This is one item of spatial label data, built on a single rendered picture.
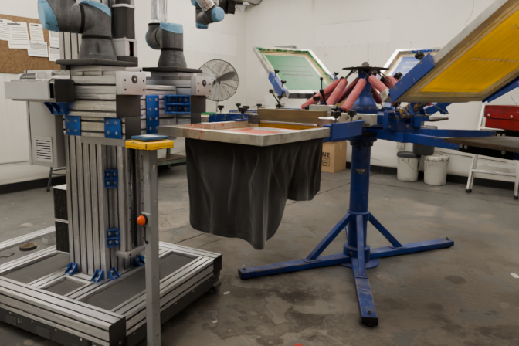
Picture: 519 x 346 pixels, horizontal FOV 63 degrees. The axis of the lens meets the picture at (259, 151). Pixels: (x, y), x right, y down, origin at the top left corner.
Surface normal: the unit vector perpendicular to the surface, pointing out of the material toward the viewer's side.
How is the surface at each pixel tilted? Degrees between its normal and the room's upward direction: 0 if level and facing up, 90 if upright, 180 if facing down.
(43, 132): 90
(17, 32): 89
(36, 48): 86
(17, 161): 90
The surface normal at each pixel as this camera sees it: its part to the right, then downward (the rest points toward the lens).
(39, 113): -0.44, 0.11
